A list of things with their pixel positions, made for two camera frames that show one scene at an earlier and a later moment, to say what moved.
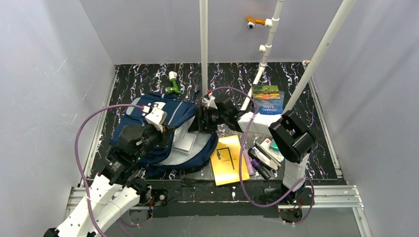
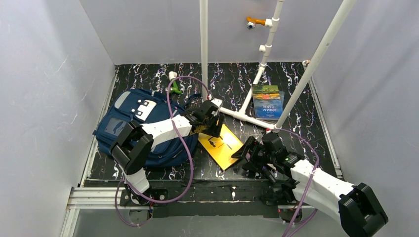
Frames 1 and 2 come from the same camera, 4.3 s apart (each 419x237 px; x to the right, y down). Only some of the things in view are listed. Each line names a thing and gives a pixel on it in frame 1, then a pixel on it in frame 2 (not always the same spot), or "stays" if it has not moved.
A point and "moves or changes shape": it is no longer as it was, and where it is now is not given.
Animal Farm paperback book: (270, 100) stays
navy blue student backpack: (179, 110) moves or changes shape
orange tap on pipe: (257, 20) stays
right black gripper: (203, 118) -> (250, 153)
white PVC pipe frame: (338, 23) stays
